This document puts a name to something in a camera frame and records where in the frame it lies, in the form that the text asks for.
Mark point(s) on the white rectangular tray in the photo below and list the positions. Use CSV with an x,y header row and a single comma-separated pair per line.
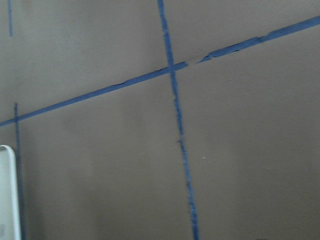
x,y
10,225

